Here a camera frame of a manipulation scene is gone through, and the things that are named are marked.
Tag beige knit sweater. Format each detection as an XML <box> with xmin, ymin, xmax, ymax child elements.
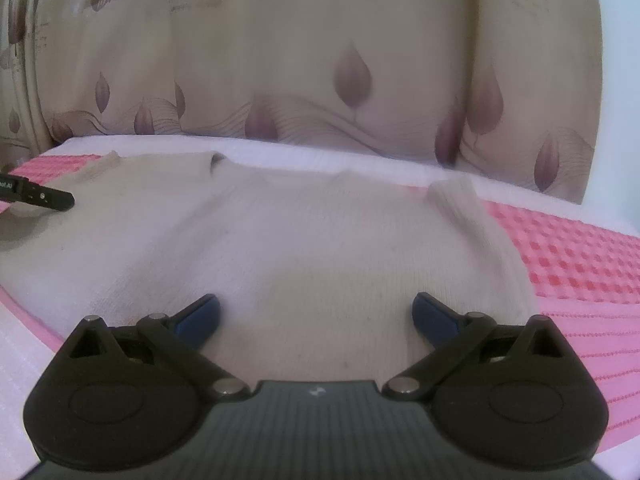
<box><xmin>1</xmin><ymin>153</ymin><xmax>537</xmax><ymax>383</ymax></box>

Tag pink checkered bed sheet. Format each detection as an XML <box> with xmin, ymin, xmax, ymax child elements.
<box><xmin>15</xmin><ymin>136</ymin><xmax>639</xmax><ymax>479</ymax></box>

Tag beige leaf-pattern curtain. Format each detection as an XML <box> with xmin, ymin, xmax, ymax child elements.
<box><xmin>1</xmin><ymin>0</ymin><xmax>602</xmax><ymax>203</ymax></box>

